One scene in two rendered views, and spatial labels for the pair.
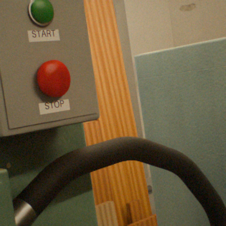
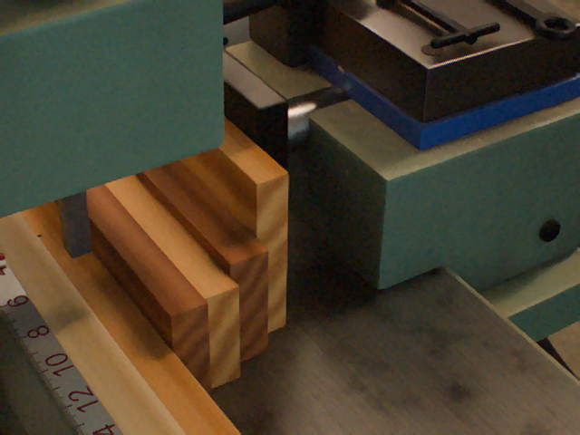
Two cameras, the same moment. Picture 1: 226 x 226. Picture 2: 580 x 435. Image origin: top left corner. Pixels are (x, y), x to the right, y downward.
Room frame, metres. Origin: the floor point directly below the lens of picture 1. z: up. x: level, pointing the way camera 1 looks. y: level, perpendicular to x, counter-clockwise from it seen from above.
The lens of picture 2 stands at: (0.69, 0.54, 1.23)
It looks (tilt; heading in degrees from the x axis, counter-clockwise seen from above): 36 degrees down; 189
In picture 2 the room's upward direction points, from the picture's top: 1 degrees clockwise
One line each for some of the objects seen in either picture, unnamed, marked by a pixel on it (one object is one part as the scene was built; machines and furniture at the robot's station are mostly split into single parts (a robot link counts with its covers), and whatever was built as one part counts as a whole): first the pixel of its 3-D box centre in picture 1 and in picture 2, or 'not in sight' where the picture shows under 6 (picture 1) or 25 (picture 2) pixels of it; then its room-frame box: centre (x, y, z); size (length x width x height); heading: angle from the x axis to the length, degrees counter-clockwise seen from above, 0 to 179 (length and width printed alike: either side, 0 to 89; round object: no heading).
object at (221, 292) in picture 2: not in sight; (115, 218); (0.28, 0.40, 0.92); 0.19 x 0.02 x 0.05; 42
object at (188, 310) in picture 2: not in sight; (94, 244); (0.31, 0.40, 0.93); 0.18 x 0.02 x 0.06; 42
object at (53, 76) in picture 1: (54, 78); not in sight; (0.42, 0.04, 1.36); 0.03 x 0.01 x 0.03; 132
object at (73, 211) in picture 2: not in sight; (72, 198); (0.34, 0.40, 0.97); 0.01 x 0.01 x 0.05; 42
